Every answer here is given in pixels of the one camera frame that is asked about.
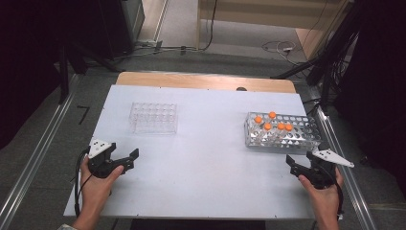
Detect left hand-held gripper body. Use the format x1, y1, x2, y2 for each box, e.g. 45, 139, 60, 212
87, 138, 117, 179

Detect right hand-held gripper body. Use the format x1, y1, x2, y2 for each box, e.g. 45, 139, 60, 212
307, 149, 355, 190

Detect perforated metal tube rack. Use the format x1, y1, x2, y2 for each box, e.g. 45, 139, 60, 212
244, 111, 324, 156

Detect clear acrylic tube rack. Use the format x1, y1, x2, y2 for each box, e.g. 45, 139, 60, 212
128, 102, 178, 135

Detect person's right hand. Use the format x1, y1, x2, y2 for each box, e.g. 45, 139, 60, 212
298, 169, 344, 207

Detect person's left hand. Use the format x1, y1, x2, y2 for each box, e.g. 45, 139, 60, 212
79, 156, 124, 205

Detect black tripod stand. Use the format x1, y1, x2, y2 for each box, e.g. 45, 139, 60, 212
271, 0, 362, 110

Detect black metal stand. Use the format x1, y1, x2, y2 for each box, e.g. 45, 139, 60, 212
57, 41, 124, 104

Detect wooden table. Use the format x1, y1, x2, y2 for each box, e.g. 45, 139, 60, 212
115, 71, 297, 94

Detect black curtain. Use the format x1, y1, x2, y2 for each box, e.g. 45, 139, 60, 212
0, 0, 70, 151
334, 0, 406, 199

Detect black cabinet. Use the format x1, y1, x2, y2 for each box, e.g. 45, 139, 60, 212
60, 0, 146, 60

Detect light wooden furniture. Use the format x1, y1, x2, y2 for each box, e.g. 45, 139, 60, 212
194, 0, 355, 61

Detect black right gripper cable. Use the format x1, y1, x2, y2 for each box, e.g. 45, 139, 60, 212
331, 177, 346, 221

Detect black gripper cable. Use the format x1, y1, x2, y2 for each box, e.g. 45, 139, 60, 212
331, 177, 346, 221
74, 147, 92, 219

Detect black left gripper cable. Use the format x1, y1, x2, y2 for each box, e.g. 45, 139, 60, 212
74, 147, 92, 219

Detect aluminium floor rail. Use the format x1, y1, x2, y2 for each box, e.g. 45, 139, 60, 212
314, 104, 378, 230
0, 74, 82, 230

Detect black cable bundle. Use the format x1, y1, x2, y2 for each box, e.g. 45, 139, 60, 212
328, 32, 359, 97

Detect grey floor cables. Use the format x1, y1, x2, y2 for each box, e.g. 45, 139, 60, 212
114, 38, 199, 60

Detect white coiled cable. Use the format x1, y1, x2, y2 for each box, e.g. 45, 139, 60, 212
261, 40, 296, 62

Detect black hanging cable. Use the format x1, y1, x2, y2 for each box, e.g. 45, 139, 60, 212
199, 0, 219, 52

